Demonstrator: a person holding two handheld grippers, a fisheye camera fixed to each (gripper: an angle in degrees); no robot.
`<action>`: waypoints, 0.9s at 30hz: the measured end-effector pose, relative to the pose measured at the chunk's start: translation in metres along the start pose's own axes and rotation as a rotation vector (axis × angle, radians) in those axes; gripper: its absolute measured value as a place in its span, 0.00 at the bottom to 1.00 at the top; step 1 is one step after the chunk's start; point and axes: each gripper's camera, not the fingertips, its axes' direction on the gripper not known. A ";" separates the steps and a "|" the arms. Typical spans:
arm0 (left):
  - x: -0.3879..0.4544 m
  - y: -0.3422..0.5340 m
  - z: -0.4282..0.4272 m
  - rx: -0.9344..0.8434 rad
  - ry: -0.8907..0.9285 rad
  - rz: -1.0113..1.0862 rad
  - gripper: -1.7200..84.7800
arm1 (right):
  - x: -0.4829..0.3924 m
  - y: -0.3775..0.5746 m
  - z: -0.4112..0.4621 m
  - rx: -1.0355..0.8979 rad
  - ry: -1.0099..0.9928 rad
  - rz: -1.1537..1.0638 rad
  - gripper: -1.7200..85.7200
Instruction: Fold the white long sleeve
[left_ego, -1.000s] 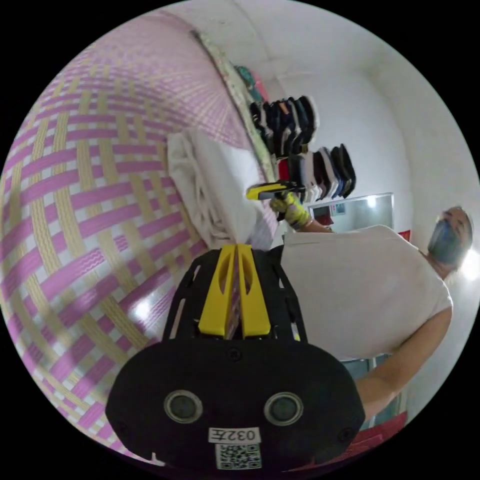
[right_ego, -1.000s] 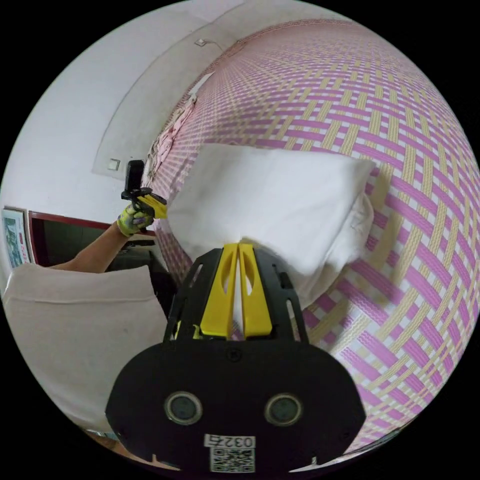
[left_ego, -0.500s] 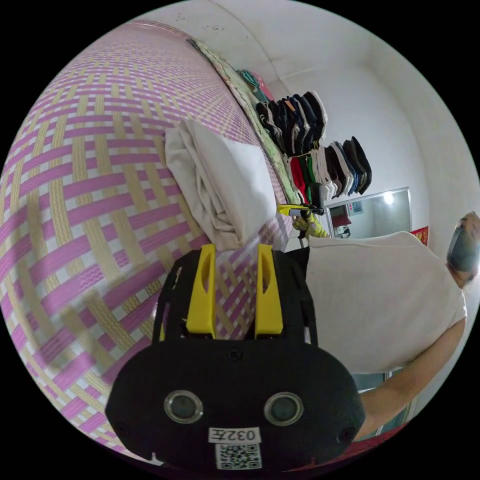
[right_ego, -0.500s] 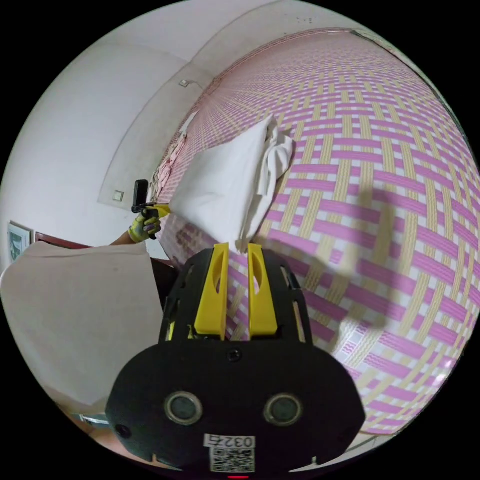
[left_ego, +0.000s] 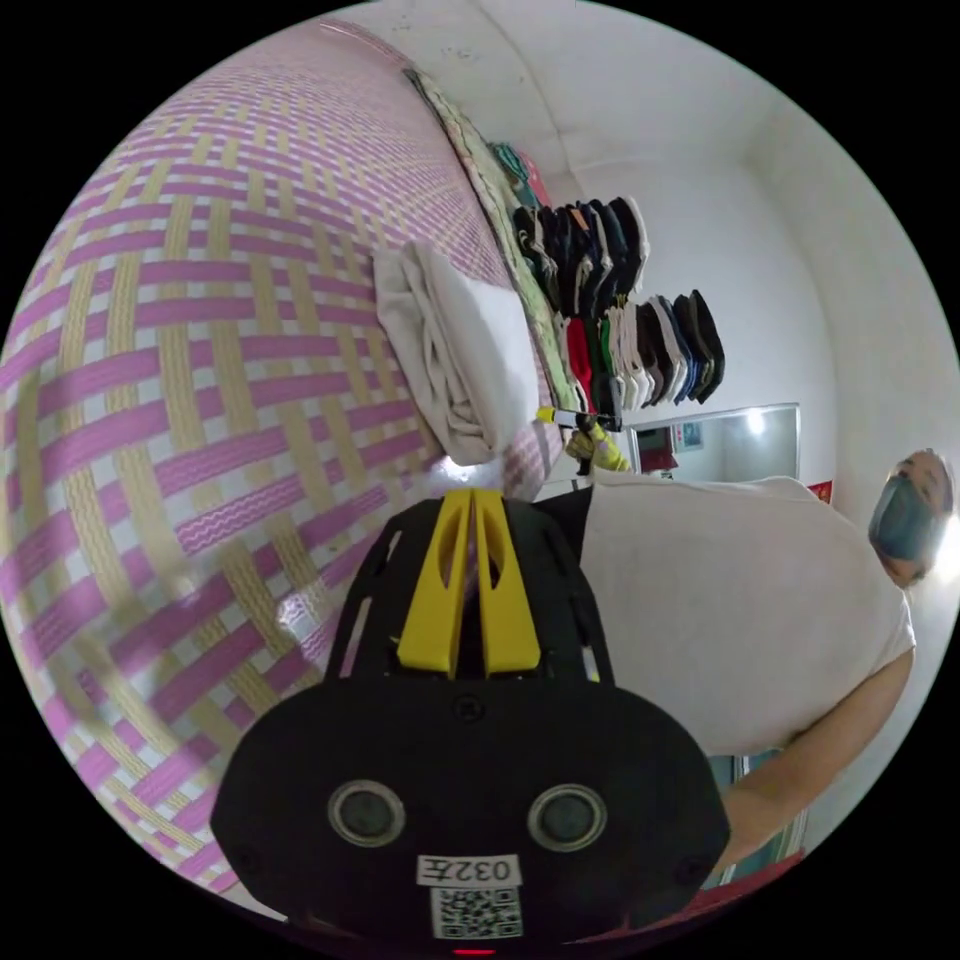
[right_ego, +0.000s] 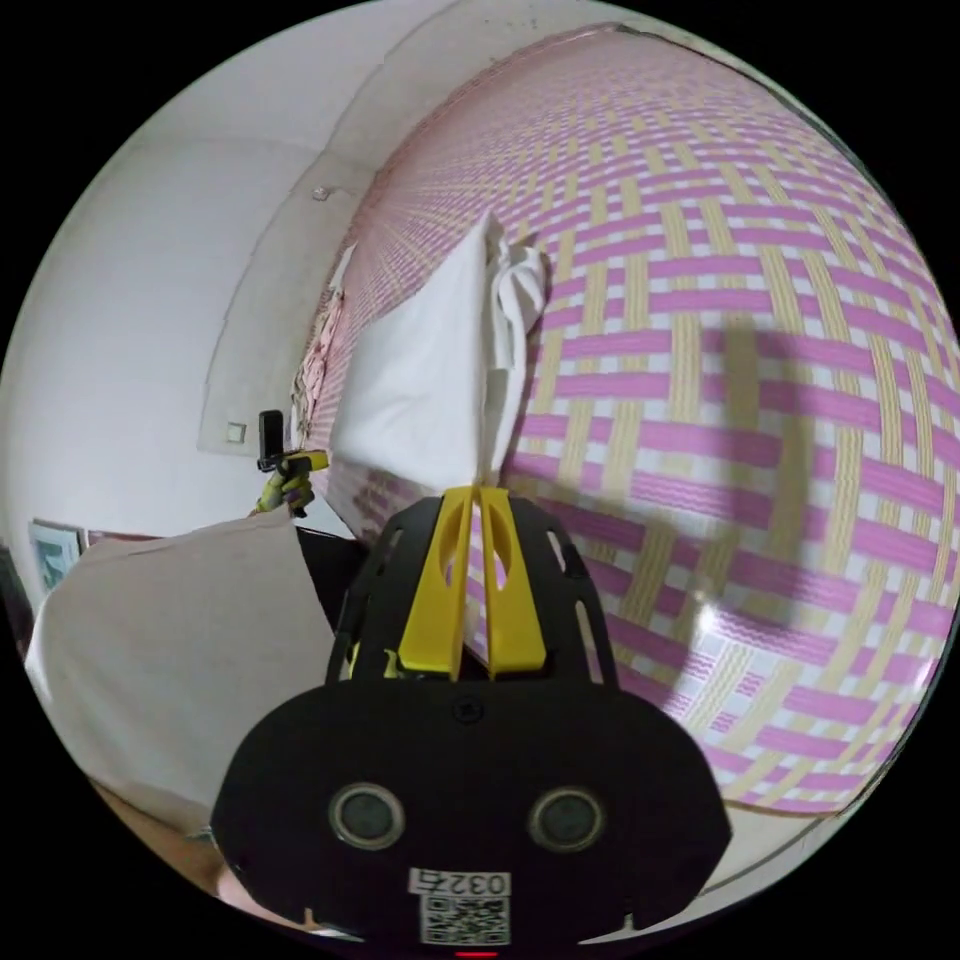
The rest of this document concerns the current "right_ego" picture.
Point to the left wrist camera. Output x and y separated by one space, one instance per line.
268 439

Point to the person's left hand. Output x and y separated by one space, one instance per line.
286 491

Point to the white long sleeve shirt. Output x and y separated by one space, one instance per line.
420 375

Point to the white wall switch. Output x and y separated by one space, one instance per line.
236 433

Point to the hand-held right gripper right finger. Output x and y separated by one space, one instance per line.
511 615

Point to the person's right forearm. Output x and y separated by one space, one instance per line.
161 844

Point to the framed teal picture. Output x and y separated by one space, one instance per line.
54 555

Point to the bed with pink woven mat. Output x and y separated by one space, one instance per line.
712 300

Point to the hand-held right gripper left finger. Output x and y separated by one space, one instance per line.
435 600

